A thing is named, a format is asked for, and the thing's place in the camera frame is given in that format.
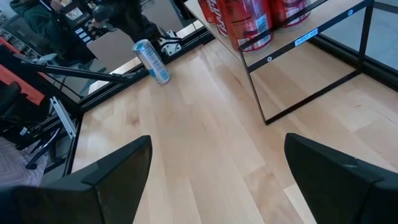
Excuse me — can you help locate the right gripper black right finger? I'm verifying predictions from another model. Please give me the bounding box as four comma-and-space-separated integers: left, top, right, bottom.
284, 133, 398, 224

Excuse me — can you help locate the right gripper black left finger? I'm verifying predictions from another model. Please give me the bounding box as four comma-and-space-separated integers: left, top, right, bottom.
0, 135, 153, 224

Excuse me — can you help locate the dark red soda can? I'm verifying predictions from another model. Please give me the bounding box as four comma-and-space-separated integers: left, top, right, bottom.
216, 0, 275, 53

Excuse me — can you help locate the red Coca-Cola can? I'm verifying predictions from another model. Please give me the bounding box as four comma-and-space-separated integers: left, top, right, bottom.
207, 0, 229, 37

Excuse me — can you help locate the white shelf label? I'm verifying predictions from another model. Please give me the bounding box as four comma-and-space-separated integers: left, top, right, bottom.
294, 27, 319, 47

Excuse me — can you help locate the silver aluminium extrusion bar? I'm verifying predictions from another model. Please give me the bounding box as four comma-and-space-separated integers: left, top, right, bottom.
49, 96, 77, 140

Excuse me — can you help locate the black slanted pole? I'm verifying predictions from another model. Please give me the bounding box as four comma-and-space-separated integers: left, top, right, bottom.
0, 46, 139, 84

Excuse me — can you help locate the blue silver Red Bull can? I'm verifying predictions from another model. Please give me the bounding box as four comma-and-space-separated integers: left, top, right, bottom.
132, 39, 172, 85

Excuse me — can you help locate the orange panel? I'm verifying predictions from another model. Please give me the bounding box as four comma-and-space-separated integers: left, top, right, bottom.
0, 37, 46, 106

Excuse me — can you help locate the person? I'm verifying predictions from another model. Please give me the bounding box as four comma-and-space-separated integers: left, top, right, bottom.
9, 0, 96, 63

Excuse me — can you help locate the wooden shelf with black frame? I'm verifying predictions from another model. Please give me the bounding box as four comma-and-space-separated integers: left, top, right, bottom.
183, 0, 376, 126

